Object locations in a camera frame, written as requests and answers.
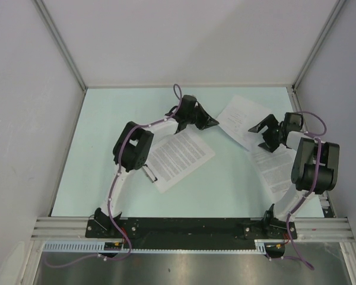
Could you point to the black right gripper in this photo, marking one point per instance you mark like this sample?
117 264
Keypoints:
271 122

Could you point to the far right text paper sheet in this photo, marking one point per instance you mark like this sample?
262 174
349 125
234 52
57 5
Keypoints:
273 169

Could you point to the aluminium front frame rail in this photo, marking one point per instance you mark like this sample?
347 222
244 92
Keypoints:
308 229

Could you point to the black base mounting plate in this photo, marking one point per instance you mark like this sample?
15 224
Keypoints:
192 234

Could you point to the aluminium corner post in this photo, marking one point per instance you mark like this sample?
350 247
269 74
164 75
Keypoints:
320 40
55 34

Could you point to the sparse text paper sheet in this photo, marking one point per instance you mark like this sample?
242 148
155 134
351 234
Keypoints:
238 117

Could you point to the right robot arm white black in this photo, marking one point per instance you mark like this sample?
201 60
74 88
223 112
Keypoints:
315 167

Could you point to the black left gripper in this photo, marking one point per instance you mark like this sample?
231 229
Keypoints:
206 121

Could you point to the grey slotted cable duct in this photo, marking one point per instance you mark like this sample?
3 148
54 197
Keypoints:
103 248

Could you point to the right aluminium corner post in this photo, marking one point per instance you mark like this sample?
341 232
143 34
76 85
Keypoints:
320 40

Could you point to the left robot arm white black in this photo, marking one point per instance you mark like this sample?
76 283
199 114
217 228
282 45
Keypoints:
133 147

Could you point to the dense text paper sheet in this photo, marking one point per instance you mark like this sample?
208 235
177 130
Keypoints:
177 156

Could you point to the left aluminium corner post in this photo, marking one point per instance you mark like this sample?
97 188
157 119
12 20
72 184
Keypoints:
55 34

